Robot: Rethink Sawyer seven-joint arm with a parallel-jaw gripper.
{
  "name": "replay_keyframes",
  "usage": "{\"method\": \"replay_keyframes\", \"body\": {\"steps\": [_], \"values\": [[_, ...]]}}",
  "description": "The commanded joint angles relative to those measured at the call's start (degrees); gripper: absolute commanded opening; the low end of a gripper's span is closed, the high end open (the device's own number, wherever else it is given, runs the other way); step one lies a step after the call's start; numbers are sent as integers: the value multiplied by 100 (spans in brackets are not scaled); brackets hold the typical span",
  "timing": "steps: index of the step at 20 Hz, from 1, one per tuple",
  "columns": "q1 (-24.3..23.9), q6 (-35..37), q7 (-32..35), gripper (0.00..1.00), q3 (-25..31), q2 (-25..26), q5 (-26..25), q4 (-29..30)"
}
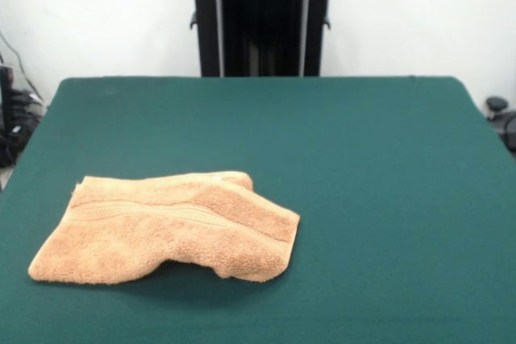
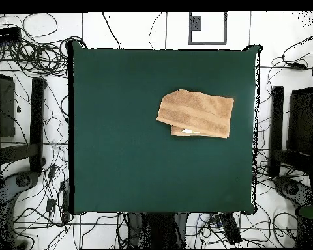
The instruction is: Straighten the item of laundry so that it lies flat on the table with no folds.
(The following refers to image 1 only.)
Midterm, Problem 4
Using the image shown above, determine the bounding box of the dark green table cloth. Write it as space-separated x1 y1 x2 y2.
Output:
0 75 516 344

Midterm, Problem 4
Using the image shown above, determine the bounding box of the chair caster base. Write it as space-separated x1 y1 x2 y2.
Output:
485 96 516 147

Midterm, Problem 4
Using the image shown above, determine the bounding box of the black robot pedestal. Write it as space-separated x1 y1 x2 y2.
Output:
177 0 350 78

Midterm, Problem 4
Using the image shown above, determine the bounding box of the orange terry towel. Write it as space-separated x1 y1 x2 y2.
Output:
27 169 302 285

